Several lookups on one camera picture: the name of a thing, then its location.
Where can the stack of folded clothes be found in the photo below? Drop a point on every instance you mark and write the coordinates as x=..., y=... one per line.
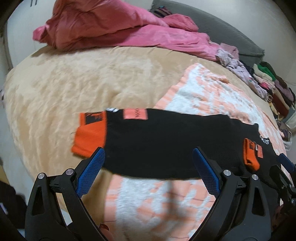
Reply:
x=275, y=85

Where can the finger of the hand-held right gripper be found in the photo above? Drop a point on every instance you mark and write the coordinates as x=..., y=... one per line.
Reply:
x=286, y=161

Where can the pile of lilac clothes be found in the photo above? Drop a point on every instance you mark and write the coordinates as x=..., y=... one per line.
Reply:
x=238, y=67

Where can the black sweater with orange cuffs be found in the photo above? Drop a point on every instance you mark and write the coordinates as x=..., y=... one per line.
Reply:
x=161, y=143

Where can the dark striped cloth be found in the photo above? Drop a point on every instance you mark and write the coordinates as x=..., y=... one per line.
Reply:
x=162, y=12

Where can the white plastic bag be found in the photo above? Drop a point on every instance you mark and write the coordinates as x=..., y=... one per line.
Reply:
x=291, y=121

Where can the person's left hand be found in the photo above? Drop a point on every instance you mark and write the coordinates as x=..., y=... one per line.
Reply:
x=106, y=233

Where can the orange white checked blanket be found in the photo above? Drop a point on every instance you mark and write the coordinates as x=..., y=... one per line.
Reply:
x=208, y=97

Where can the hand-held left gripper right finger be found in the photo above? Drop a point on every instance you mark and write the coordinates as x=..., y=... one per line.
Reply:
x=207, y=169

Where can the beige fleece blanket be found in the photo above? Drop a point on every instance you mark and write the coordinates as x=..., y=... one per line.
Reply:
x=69, y=88

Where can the pink duvet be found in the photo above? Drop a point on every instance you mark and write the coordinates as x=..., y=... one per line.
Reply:
x=111, y=27

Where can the purple cloth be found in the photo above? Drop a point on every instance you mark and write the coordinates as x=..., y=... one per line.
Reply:
x=285, y=132

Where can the grey quilted cushion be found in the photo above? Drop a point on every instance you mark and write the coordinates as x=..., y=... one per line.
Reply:
x=222, y=30

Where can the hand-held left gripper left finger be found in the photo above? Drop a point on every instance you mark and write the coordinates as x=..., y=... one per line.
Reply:
x=91, y=169

